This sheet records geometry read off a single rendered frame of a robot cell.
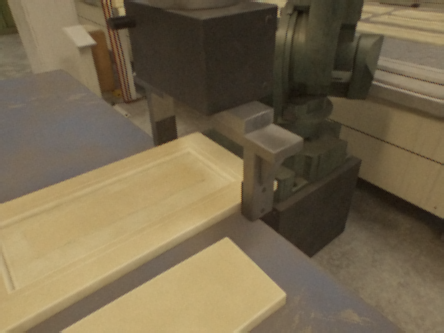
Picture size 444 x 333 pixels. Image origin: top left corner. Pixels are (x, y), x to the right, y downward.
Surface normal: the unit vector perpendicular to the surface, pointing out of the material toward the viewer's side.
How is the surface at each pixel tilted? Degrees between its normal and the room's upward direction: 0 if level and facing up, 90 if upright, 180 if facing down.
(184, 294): 0
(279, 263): 0
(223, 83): 90
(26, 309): 0
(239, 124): 90
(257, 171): 90
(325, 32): 68
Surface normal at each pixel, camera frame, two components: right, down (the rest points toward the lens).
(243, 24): 0.62, 0.43
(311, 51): -0.33, 0.32
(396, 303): -0.02, -0.83
